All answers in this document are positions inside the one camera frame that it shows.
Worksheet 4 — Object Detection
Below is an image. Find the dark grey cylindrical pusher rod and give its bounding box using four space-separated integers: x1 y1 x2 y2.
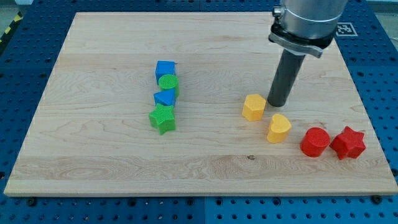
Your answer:
267 50 305 107

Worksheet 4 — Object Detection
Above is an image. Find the yellow hexagon block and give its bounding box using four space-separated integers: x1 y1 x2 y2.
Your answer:
242 94 267 121

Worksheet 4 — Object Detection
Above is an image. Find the yellow heart block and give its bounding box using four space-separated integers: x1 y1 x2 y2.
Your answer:
267 114 292 144

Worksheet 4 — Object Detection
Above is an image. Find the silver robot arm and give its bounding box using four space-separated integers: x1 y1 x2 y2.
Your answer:
267 0 347 107

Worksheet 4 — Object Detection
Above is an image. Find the white fiducial marker tag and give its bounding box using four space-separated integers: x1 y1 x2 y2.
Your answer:
335 22 358 37

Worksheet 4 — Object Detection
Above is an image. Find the red cylinder block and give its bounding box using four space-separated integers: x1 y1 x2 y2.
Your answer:
300 128 330 157

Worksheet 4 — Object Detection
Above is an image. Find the red star block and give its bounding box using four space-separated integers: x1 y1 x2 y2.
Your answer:
330 126 366 160

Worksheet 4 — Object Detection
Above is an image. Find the green cylinder block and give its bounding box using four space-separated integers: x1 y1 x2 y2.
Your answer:
158 74 179 98

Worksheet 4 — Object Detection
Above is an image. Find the blue cube block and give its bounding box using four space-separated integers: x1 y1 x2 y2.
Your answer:
155 60 175 83

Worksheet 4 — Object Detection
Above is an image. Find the blue triangle block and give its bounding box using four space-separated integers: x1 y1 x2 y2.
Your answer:
154 88 176 106

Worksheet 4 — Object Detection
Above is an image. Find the green star block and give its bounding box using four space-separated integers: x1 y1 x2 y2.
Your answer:
149 104 176 135

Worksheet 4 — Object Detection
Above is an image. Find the wooden board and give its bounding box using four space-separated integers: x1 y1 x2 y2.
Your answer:
4 12 397 197

